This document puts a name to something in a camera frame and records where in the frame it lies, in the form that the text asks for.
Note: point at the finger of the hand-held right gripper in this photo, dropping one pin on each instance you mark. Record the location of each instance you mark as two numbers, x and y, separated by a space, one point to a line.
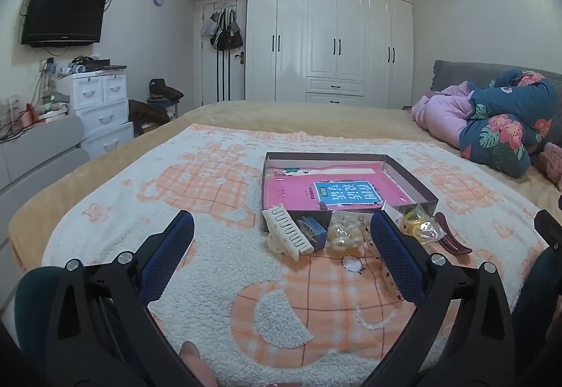
551 229

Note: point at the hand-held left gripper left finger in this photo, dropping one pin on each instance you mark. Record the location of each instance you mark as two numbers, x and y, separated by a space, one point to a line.
169 255

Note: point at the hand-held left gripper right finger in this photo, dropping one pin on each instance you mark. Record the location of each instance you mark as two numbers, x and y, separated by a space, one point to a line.
395 264

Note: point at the dotted mesh hair bow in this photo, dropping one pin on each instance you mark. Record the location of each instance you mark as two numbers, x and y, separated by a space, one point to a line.
385 277

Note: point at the clear bag of yellow jewelry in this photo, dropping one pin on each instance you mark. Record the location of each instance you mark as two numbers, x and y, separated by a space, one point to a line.
417 227

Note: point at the clear bag of yellow pearls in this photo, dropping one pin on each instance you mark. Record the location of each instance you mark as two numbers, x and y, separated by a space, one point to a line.
344 235

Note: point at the grey cardboard box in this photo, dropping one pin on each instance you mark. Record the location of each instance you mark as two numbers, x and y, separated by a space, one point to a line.
410 180

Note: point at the small blue box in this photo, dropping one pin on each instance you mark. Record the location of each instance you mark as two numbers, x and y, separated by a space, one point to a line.
315 231

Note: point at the white claw hair clip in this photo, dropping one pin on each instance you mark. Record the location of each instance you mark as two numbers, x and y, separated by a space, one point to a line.
285 229

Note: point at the white and orange printed blanket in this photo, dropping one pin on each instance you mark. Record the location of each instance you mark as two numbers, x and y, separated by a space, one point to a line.
219 281

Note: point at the dark red hair clip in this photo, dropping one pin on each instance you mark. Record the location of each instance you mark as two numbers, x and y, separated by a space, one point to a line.
452 243

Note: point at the pink knitted pillow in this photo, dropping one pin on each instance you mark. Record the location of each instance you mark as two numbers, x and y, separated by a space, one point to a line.
553 163

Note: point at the person's right leg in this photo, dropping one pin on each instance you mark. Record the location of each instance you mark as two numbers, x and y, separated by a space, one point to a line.
540 295

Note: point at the person's leg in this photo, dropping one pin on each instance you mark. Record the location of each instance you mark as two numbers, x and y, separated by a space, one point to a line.
540 295
35 303

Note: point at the dark blue floral quilt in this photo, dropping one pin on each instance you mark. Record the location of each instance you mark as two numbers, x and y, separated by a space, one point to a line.
505 136

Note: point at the brown clothing pile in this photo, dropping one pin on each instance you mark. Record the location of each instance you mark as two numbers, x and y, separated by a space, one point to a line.
147 115

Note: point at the person's left leg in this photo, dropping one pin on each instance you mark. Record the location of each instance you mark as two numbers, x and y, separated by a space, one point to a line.
35 303

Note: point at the pink quilt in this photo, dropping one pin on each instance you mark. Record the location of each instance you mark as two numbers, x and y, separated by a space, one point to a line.
443 115

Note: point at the white drawer cabinet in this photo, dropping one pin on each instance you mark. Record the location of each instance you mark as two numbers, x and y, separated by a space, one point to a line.
101 110

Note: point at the grey padded bench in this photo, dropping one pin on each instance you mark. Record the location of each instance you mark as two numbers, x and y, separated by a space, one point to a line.
44 150

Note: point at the beige bed sheet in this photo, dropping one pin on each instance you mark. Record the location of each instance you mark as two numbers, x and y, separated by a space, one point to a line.
307 117

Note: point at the grey headboard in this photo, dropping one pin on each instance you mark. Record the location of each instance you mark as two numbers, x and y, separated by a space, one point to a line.
452 73

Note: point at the white door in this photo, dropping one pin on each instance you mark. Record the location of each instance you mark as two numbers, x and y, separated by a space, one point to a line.
232 79

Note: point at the pile of small household things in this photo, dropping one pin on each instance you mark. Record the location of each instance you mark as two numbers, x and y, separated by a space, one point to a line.
94 64

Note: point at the black hanging handbags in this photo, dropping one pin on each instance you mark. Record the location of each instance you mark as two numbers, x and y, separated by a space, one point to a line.
228 38

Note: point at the white wardrobe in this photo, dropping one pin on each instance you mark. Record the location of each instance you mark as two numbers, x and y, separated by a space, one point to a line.
329 40

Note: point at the grey hanging bag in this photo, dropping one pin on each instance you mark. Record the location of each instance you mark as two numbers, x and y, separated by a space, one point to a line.
207 25

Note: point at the black wall television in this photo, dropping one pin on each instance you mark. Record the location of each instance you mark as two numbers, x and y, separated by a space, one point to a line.
63 11

